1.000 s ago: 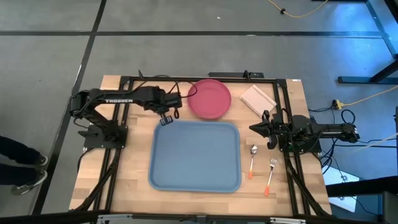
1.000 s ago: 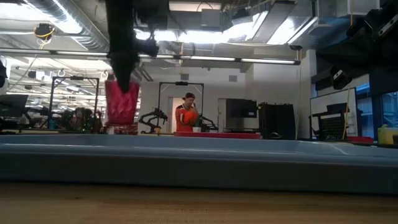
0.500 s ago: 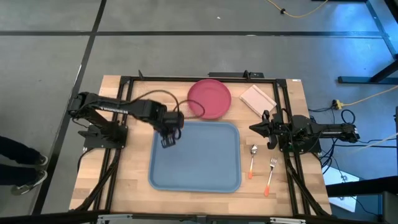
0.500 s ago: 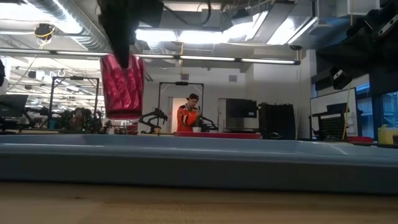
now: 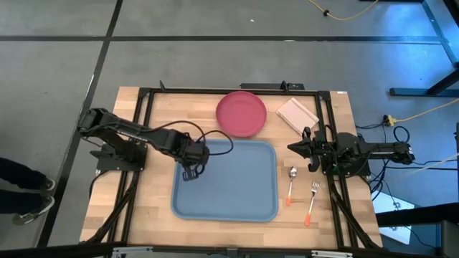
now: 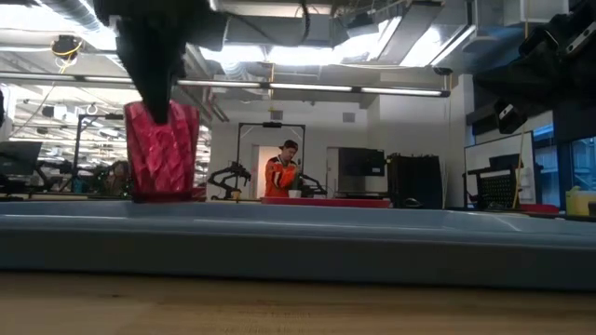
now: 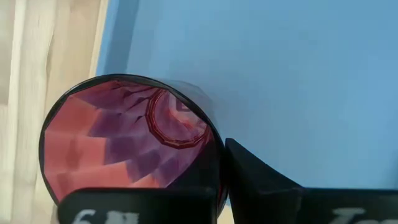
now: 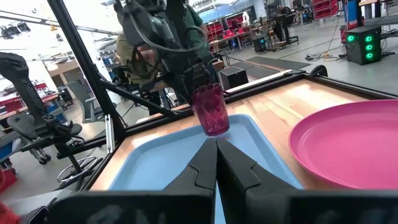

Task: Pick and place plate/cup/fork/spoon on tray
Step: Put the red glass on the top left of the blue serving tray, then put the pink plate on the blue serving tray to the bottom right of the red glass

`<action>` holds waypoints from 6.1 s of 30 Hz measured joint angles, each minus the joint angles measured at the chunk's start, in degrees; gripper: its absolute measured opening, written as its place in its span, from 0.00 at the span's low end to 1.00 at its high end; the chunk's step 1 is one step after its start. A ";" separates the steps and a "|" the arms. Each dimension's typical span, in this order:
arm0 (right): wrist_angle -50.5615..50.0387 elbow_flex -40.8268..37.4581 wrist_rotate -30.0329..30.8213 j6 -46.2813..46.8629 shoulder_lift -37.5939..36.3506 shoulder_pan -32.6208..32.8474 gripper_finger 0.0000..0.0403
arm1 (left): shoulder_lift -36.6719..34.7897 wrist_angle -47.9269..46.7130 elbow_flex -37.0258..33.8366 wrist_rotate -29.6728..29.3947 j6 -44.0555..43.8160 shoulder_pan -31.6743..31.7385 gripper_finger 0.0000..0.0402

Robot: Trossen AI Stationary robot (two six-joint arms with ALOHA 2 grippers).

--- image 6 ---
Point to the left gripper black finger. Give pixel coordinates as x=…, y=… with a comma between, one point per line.
x=156, y=70

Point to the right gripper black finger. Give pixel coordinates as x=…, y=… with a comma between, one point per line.
x=517, y=81

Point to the red faceted plastic cup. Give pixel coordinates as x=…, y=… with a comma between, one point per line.
x=160, y=158

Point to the red plastic plate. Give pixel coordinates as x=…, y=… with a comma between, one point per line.
x=326, y=202

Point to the black background robot arm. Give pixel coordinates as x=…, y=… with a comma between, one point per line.
x=230, y=177
x=311, y=186

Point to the small white cup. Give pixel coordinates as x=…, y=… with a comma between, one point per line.
x=294, y=193

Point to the blue-grey plastic tray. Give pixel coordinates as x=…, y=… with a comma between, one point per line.
x=279, y=242

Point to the white board panel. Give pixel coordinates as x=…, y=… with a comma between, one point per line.
x=484, y=151

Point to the black pegboard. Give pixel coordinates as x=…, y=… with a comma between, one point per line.
x=497, y=188

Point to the red box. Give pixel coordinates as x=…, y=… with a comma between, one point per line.
x=540, y=209

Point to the yellow plastic container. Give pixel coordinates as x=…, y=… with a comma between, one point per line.
x=577, y=202

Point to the black cabinet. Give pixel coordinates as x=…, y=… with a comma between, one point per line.
x=414, y=179

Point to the long ceiling light bar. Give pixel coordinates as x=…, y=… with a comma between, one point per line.
x=302, y=86

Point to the person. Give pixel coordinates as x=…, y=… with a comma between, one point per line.
x=280, y=174

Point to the dark monitor screen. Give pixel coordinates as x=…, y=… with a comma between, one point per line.
x=18, y=158

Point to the black monitor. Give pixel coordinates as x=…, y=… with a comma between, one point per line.
x=361, y=162

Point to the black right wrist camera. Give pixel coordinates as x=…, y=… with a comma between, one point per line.
x=510, y=118

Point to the black tall stand frame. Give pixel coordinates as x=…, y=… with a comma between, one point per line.
x=79, y=149

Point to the black background station frame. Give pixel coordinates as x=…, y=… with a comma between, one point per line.
x=271, y=124

